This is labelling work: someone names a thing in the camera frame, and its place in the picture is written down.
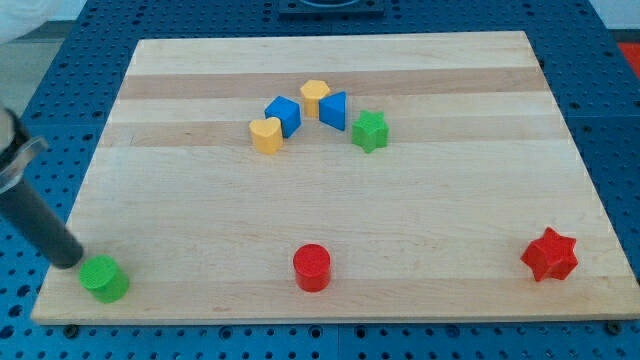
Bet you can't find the yellow heart block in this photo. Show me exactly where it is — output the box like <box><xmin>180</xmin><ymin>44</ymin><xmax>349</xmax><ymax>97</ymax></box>
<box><xmin>249</xmin><ymin>117</ymin><xmax>284</xmax><ymax>155</ymax></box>

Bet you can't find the red star block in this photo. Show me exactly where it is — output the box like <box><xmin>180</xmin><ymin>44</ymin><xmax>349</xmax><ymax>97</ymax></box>
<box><xmin>520</xmin><ymin>227</ymin><xmax>579</xmax><ymax>282</ymax></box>

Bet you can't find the light wooden board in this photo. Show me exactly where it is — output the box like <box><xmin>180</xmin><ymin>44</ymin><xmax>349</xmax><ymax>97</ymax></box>
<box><xmin>32</xmin><ymin>31</ymin><xmax>639</xmax><ymax>325</ymax></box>

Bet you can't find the green cylinder block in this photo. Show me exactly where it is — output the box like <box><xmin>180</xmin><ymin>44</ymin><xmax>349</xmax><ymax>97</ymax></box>
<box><xmin>78</xmin><ymin>255</ymin><xmax>130</xmax><ymax>303</ymax></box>

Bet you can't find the yellow hexagon block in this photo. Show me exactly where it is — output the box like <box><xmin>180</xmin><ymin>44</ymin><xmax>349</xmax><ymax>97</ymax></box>
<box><xmin>300</xmin><ymin>79</ymin><xmax>331</xmax><ymax>119</ymax></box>

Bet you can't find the blue cube block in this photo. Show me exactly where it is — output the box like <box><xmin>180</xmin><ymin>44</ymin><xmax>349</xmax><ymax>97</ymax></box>
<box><xmin>264</xmin><ymin>96</ymin><xmax>302</xmax><ymax>138</ymax></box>

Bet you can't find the red cylinder block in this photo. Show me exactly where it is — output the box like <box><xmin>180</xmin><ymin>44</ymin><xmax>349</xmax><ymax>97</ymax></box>
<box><xmin>293</xmin><ymin>244</ymin><xmax>331</xmax><ymax>292</ymax></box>

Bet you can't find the clear plastic tool collar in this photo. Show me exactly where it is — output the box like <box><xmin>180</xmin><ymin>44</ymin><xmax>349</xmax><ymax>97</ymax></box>
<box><xmin>1</xmin><ymin>107</ymin><xmax>48</xmax><ymax>193</ymax></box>

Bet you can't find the blue triangle block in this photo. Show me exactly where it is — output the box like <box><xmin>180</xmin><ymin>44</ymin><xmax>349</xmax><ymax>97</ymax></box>
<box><xmin>319</xmin><ymin>91</ymin><xmax>347</xmax><ymax>131</ymax></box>

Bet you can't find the green star block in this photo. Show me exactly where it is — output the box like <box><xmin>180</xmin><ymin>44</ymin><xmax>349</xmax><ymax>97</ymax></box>
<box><xmin>351</xmin><ymin>110</ymin><xmax>389</xmax><ymax>153</ymax></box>

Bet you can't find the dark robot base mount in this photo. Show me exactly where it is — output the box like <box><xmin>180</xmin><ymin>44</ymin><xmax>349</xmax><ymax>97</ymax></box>
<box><xmin>275</xmin><ymin>0</ymin><xmax>387</xmax><ymax>17</ymax></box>

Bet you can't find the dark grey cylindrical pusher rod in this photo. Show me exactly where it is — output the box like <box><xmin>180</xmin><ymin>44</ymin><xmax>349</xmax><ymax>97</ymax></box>
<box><xmin>1</xmin><ymin>180</ymin><xmax>84</xmax><ymax>269</ymax></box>

